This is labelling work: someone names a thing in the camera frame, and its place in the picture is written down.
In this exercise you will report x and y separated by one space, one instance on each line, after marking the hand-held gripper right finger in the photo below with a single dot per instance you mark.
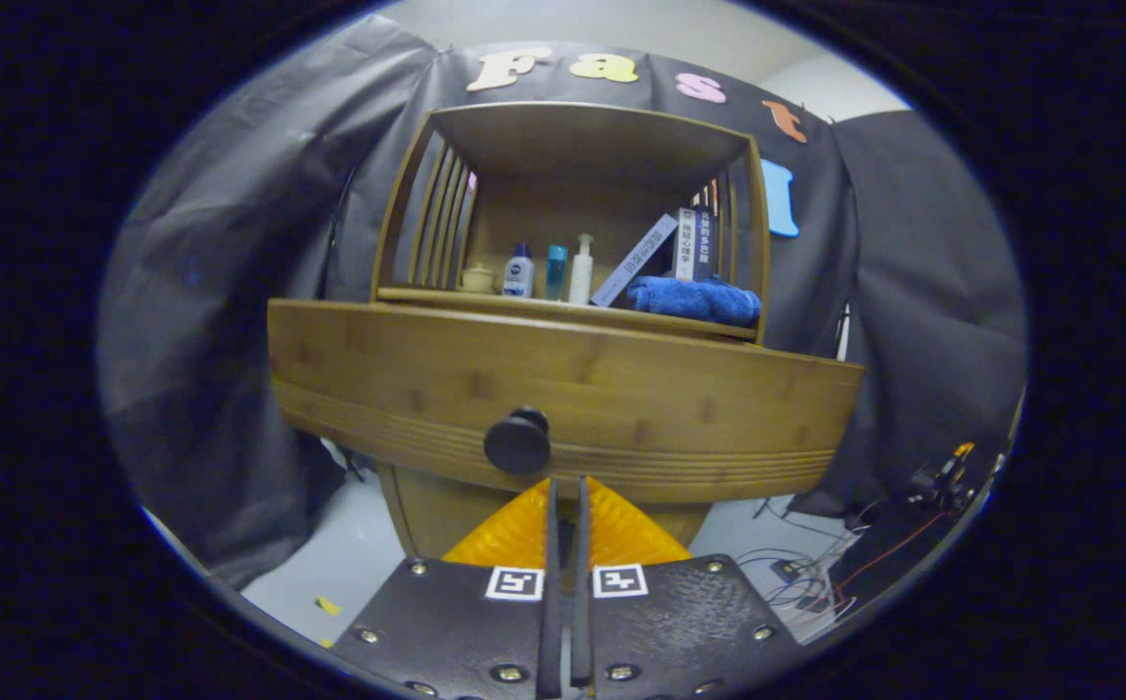
689 632

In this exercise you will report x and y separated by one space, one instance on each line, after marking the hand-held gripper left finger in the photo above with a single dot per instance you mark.
446 632

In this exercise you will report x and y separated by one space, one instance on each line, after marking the wooden drawer with black knob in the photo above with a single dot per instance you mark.
670 408

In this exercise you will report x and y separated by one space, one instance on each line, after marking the wooden countertop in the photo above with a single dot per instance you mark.
563 308

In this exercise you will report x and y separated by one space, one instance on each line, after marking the wooden cabinet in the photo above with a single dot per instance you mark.
582 146

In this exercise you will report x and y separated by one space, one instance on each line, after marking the yellow tape piece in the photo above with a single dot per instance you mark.
328 606

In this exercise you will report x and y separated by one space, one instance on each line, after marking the black device with orange tip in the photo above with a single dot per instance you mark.
932 481

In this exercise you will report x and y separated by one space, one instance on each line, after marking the folded blue towel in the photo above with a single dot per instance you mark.
699 299

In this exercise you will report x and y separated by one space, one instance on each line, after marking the cream lidded teacup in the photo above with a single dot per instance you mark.
476 280

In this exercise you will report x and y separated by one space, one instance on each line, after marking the white bottle with blue cap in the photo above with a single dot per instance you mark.
518 277

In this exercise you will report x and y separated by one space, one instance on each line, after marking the white pump bottle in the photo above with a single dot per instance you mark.
580 277

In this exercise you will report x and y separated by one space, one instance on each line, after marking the teal clear bottle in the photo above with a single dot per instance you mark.
556 272

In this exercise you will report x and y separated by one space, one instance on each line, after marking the lavender book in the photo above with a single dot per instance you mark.
636 258

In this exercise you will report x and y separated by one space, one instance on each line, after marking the white book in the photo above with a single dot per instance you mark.
685 248

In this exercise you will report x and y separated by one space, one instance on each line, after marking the dark blue book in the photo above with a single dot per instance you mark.
705 243

